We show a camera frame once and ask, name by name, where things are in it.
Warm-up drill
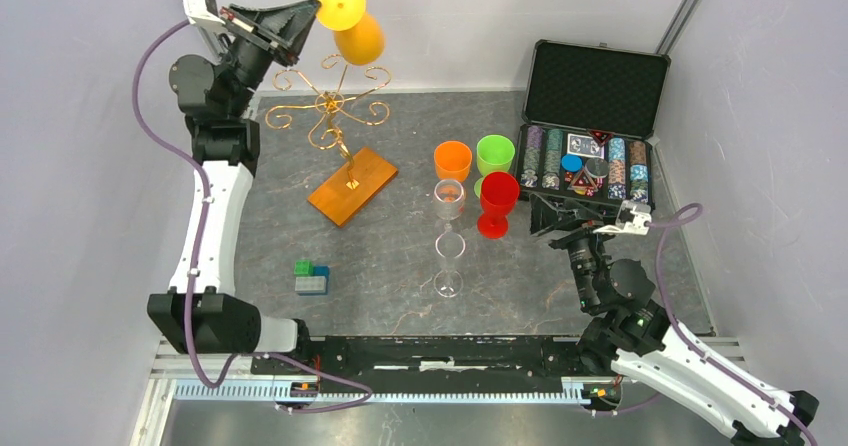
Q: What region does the gold wire glass rack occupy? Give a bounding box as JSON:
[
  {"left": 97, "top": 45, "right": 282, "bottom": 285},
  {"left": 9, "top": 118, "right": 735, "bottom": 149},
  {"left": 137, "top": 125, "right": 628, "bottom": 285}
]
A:
[{"left": 264, "top": 53, "right": 392, "bottom": 167}]

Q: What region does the grey toy brick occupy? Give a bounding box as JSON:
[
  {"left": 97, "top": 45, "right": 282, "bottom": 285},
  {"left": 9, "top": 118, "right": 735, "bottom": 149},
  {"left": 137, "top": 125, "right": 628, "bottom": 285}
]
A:
[{"left": 294, "top": 275, "right": 328, "bottom": 296}]

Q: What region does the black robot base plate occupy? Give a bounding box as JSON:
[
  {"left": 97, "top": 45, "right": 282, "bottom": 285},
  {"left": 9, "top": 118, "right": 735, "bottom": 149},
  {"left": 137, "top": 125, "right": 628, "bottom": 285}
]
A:
[{"left": 291, "top": 335, "right": 624, "bottom": 397}]

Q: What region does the blue poker chip disc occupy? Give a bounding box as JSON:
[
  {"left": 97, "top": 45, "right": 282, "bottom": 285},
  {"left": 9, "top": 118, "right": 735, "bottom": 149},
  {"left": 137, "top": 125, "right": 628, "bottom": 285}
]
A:
[{"left": 560, "top": 154, "right": 583, "bottom": 173}]

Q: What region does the triangular all-in button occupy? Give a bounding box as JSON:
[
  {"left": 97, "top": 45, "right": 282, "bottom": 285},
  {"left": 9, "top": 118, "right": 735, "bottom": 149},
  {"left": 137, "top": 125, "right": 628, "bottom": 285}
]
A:
[{"left": 568, "top": 168, "right": 602, "bottom": 196}]

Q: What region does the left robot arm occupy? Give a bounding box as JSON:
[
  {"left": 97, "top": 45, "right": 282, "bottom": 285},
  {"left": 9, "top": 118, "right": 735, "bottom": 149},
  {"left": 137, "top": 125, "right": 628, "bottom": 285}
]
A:
[{"left": 147, "top": 0, "right": 321, "bottom": 374}]

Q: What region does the black poker chip case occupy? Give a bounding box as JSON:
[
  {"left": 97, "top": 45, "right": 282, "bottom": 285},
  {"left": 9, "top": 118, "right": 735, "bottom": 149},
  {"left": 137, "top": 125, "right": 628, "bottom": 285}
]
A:
[{"left": 514, "top": 40, "right": 671, "bottom": 214}]

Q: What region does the clear wine glass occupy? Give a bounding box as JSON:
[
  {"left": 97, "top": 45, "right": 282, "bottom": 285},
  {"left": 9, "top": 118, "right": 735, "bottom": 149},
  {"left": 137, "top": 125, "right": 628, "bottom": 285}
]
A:
[
  {"left": 434, "top": 231, "right": 466, "bottom": 298},
  {"left": 432, "top": 179, "right": 467, "bottom": 234}
]

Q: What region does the blue toy brick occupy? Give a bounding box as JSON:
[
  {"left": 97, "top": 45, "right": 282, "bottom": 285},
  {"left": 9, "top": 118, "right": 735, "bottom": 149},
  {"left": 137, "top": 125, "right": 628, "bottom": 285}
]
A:
[{"left": 313, "top": 265, "right": 330, "bottom": 281}]

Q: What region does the yellow-orange plastic wine glass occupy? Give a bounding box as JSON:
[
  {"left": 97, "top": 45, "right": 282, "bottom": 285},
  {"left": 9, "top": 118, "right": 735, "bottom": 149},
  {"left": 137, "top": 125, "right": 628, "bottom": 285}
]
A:
[{"left": 316, "top": 0, "right": 385, "bottom": 66}]

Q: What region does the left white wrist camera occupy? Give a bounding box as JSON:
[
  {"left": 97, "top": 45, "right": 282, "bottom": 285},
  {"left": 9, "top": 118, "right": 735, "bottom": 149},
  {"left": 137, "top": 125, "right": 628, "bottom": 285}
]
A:
[{"left": 182, "top": 0, "right": 227, "bottom": 34}]

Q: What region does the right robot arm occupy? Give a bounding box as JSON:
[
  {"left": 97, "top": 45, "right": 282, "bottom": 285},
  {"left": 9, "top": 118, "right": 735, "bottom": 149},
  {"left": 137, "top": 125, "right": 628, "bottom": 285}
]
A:
[{"left": 531, "top": 196, "right": 819, "bottom": 445}]

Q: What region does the red plastic wine glass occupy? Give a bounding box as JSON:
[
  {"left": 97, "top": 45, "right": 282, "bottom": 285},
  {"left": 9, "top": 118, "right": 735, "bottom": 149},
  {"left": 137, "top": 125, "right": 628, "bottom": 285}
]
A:
[{"left": 477, "top": 171, "right": 520, "bottom": 240}]

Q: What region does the orange plastic wine glass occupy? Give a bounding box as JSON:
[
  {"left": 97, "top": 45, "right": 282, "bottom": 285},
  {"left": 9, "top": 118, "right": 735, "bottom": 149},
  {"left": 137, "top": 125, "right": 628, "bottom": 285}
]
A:
[{"left": 433, "top": 140, "right": 473, "bottom": 182}]

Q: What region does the clear wine glass back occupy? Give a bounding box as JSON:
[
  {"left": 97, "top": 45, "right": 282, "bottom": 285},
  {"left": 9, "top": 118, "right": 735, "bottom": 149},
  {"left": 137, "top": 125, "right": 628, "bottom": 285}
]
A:
[{"left": 434, "top": 231, "right": 466, "bottom": 298}]

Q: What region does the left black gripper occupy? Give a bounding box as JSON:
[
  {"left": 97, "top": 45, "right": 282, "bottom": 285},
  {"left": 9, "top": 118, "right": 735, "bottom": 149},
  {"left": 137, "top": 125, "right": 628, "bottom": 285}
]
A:
[{"left": 220, "top": 0, "right": 323, "bottom": 118}]

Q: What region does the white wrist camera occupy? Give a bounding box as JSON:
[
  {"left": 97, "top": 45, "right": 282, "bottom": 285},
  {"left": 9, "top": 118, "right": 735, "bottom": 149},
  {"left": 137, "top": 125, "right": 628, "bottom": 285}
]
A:
[
  {"left": 593, "top": 200, "right": 652, "bottom": 236},
  {"left": 182, "top": 0, "right": 227, "bottom": 34}
]

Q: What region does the wooden rack base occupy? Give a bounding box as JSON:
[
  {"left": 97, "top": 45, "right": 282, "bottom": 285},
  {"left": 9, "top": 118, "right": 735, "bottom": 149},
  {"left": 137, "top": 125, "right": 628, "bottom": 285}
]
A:
[{"left": 308, "top": 147, "right": 398, "bottom": 228}]

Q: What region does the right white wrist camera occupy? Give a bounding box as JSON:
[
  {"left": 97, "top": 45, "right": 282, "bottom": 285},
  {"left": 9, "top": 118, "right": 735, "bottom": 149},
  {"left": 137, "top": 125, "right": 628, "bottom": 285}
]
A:
[{"left": 593, "top": 200, "right": 652, "bottom": 236}]

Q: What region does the playing card deck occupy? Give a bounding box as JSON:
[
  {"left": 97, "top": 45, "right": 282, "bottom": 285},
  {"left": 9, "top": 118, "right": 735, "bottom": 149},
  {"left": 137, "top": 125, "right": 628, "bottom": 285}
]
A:
[{"left": 567, "top": 133, "right": 605, "bottom": 159}]

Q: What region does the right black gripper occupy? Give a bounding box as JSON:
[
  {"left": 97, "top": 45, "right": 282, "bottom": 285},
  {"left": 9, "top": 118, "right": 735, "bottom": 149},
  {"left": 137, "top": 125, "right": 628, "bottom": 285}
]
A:
[{"left": 526, "top": 193, "right": 616, "bottom": 310}]

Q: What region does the green toy brick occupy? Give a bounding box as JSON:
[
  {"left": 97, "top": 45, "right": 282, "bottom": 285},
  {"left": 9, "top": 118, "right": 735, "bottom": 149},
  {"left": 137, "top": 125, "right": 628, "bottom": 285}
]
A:
[{"left": 293, "top": 259, "right": 314, "bottom": 277}]

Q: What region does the green plastic wine glass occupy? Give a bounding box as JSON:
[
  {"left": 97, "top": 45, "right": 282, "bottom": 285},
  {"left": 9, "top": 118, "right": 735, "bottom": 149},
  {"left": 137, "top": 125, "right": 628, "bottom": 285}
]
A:
[{"left": 474, "top": 134, "right": 516, "bottom": 197}]

